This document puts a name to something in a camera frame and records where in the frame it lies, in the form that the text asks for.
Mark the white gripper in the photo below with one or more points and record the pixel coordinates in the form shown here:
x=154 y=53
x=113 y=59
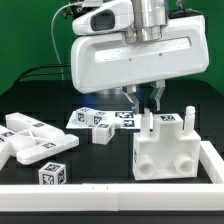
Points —
x=107 y=61

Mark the white chair seat block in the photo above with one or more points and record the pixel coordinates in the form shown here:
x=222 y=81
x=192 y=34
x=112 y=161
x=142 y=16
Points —
x=166 y=146

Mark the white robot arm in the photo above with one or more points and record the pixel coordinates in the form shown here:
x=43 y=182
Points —
x=150 y=17

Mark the white base tag sheet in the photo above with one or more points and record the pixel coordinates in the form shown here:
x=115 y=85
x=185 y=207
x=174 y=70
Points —
x=122 y=120

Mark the small white tagged cube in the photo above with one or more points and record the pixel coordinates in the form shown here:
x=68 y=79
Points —
x=52 y=174

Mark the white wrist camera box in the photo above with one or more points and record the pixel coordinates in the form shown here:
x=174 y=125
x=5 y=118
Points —
x=112 y=16

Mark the white right fence rail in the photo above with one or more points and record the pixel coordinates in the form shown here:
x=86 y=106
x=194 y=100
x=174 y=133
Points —
x=212 y=162

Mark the white fence rail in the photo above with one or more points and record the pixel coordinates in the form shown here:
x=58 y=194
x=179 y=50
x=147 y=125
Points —
x=212 y=162
x=112 y=197

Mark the black camera stand pole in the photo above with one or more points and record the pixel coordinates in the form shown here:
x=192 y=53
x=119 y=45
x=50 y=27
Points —
x=76 y=6

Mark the white front fence rail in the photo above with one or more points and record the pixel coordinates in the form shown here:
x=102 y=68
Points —
x=112 y=197

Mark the white chair back frame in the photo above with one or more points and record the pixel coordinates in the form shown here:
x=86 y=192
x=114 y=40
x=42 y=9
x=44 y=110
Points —
x=30 y=140

